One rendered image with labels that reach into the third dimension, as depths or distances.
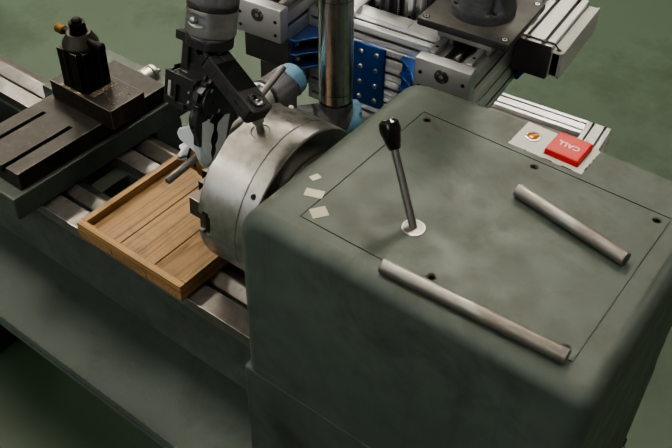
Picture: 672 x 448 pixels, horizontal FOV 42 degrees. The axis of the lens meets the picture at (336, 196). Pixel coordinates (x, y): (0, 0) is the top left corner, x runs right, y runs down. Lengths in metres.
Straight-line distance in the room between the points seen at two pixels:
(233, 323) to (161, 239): 0.27
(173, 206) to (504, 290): 0.90
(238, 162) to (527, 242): 0.51
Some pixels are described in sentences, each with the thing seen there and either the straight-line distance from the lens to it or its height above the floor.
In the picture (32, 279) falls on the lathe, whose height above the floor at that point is 0.54.
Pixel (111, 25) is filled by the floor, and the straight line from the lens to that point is 4.38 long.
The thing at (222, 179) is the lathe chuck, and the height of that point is 1.18.
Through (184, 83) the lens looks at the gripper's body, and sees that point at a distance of 1.31.
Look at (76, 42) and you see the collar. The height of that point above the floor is 1.14.
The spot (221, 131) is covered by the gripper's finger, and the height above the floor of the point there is 1.33.
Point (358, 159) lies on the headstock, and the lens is 1.42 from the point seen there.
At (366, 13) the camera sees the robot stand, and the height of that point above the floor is 1.07.
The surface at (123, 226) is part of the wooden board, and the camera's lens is 1.88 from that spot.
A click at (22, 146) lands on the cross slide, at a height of 0.97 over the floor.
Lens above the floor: 2.14
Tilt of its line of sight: 41 degrees down
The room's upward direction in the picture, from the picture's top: 1 degrees clockwise
